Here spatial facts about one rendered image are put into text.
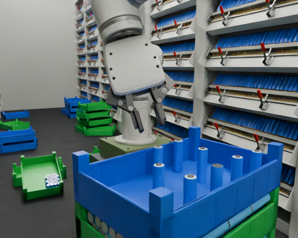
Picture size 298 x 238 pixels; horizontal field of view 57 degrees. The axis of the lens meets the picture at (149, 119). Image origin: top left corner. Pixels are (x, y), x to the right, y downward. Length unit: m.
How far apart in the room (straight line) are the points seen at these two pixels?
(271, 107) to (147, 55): 0.84
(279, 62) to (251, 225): 0.85
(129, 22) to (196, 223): 0.35
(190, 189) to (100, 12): 0.35
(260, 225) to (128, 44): 0.39
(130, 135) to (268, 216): 0.78
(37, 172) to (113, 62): 1.36
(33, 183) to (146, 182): 1.26
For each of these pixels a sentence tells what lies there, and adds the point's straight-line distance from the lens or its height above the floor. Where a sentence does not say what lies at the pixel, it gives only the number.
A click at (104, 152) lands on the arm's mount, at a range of 1.27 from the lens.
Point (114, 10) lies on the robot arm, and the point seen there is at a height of 0.79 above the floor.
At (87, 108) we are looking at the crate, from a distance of 2.88.
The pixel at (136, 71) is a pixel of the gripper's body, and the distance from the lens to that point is 0.50.
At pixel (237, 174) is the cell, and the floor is 0.52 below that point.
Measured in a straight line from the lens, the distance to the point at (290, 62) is 1.21.
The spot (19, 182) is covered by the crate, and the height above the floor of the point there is 0.03.
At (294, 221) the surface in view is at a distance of 1.29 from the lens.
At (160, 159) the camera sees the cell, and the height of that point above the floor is 0.53.
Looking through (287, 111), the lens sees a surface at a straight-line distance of 1.22.
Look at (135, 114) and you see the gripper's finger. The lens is 0.49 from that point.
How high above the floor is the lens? 0.69
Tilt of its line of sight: 11 degrees down
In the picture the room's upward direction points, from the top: straight up
